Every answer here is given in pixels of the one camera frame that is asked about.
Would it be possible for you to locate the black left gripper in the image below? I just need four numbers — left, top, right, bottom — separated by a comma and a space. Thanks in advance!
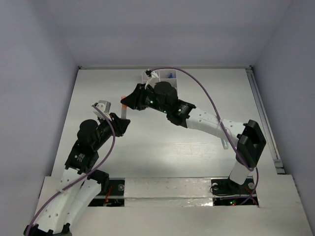
93, 112, 129, 149

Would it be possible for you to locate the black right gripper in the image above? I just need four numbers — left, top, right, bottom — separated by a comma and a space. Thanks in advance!
121, 84, 169, 114

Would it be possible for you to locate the orange tip clear highlighter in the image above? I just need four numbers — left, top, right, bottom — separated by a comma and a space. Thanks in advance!
121, 104, 127, 119

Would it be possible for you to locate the green highlighter pen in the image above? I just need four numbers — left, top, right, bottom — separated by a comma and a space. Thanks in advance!
221, 139, 229, 150

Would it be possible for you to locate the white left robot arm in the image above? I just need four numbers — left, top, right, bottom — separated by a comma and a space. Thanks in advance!
24, 109, 130, 236

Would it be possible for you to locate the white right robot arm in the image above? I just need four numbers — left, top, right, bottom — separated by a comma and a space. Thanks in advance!
121, 81, 266, 193

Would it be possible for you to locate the white left organizer box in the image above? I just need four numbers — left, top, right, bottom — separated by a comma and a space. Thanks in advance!
141, 71, 160, 87

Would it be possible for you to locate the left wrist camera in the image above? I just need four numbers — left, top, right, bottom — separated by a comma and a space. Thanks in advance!
93, 100, 111, 114

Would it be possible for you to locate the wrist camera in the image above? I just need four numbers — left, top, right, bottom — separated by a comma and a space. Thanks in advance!
145, 70, 160, 88
93, 100, 111, 114

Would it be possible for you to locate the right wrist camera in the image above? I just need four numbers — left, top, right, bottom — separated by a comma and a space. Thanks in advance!
145, 70, 160, 88

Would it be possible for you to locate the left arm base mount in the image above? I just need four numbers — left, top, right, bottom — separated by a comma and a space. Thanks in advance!
89, 170, 125, 207

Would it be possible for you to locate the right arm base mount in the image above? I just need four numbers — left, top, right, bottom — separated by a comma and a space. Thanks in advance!
209, 177, 259, 206

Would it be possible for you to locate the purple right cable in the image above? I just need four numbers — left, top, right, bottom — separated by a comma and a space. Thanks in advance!
151, 66, 260, 206

